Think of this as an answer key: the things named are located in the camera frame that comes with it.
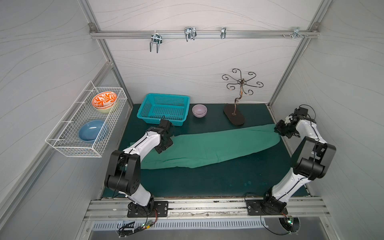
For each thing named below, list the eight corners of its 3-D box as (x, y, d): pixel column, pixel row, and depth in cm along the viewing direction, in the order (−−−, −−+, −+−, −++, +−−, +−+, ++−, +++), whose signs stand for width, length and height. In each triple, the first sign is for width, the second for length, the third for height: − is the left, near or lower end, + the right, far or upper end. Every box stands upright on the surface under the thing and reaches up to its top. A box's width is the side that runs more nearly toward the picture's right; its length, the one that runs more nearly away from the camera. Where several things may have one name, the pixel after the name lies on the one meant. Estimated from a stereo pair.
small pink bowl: (191, 122, 116) (191, 113, 109) (192, 112, 123) (191, 103, 115) (206, 122, 116) (207, 113, 109) (206, 112, 123) (206, 103, 115)
